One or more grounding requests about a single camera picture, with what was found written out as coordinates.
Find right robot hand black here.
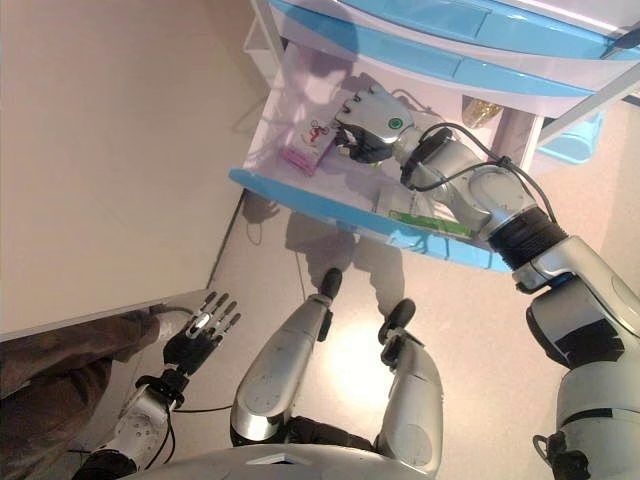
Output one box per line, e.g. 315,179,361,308
332,84,419,164

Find left robot hand black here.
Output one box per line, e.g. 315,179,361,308
162,290,242,379

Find white drawer teal front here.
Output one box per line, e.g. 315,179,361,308
277,19,596,99
227,42,546,274
268,0,631,61

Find pink cartoon print box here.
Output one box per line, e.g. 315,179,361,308
280,119,335,176

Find white gauze packet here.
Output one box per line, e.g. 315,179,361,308
374,187,416,219

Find left silver robot leg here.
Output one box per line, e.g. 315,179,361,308
229,267,346,449

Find clear jar yellow contents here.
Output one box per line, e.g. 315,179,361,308
462,97,501,129

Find flat green white box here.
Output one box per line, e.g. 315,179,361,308
389,207,476,241

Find brown mottled fabric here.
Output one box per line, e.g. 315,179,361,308
0,307,171,480

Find light blue lidded bin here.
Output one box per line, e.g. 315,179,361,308
529,107,609,174

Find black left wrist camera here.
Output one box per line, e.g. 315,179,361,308
137,372,191,409

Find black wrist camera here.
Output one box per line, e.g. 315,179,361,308
137,372,191,409
407,127,454,174

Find thin white drawer cable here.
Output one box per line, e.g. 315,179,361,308
389,88,441,121

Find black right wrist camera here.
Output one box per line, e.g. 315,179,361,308
407,127,454,174

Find white floor cable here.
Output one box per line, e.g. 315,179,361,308
244,219,311,301

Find white side bracket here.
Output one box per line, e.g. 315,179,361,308
243,14,281,76

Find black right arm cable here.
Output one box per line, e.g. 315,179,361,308
399,124,571,236

